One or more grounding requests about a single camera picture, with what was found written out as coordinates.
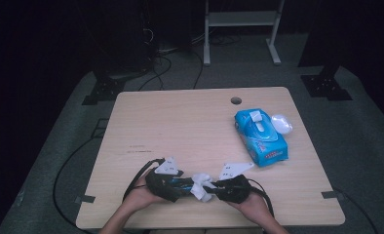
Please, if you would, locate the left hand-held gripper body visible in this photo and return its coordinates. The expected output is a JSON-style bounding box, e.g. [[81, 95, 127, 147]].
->
[[144, 156, 184, 203]]

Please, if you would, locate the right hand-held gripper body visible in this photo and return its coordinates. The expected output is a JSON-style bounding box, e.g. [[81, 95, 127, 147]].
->
[[217, 162, 255, 205]]

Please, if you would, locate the white wet wipe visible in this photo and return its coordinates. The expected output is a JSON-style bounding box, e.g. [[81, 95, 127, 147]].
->
[[190, 173, 216, 203]]

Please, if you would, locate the blue wet wipes pack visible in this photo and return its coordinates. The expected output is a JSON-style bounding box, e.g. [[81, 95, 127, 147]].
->
[[234, 107, 294, 169]]

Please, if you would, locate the person's left hand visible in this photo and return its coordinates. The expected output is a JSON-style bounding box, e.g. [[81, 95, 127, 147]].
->
[[123, 176, 164, 214]]

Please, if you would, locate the person's right hand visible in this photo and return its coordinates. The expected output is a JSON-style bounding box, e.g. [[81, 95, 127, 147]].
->
[[227, 191, 274, 225]]

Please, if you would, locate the grey tape strip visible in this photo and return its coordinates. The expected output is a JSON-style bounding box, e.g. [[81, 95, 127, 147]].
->
[[321, 190, 346, 200], [74, 194, 96, 205]]

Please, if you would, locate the black stand base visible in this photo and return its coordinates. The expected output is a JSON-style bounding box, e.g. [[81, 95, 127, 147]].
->
[[81, 76, 127, 106], [300, 65, 354, 102]]

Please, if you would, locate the white metal stand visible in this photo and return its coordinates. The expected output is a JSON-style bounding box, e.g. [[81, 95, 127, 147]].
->
[[203, 0, 286, 67]]

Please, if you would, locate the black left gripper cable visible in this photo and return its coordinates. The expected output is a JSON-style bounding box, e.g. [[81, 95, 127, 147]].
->
[[123, 157, 166, 202]]

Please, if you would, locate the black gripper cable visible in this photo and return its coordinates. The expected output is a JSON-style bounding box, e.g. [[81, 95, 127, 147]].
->
[[123, 157, 166, 202], [248, 177, 276, 218]]

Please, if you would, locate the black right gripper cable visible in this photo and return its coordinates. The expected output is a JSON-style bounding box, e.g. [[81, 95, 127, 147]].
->
[[248, 177, 276, 218]]

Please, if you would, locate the black floor cable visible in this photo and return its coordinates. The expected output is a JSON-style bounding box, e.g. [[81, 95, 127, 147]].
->
[[137, 55, 173, 92], [333, 187, 380, 234], [192, 50, 205, 90], [52, 137, 98, 232]]

